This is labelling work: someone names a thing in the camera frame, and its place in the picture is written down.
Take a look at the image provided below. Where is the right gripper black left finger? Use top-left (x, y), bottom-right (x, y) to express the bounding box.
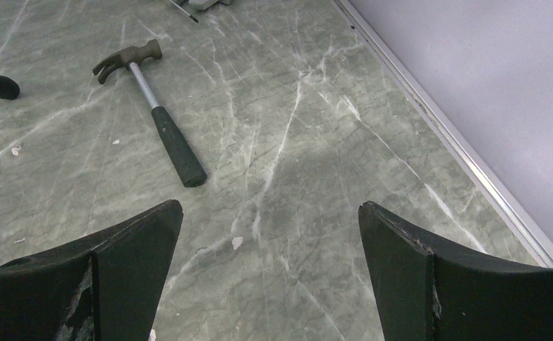
top-left (0, 200), bottom-right (183, 340)

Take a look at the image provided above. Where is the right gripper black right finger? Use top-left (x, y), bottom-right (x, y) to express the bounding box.
top-left (358, 202), bottom-right (553, 340)

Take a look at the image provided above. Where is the claw hammer with black grip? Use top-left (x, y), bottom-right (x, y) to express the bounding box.
top-left (92, 39), bottom-right (208, 188)

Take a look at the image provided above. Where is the grey object at table back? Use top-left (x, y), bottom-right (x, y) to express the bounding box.
top-left (168, 0), bottom-right (232, 23)

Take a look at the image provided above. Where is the aluminium table edge rail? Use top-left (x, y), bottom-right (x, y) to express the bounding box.
top-left (334, 1), bottom-right (553, 268)

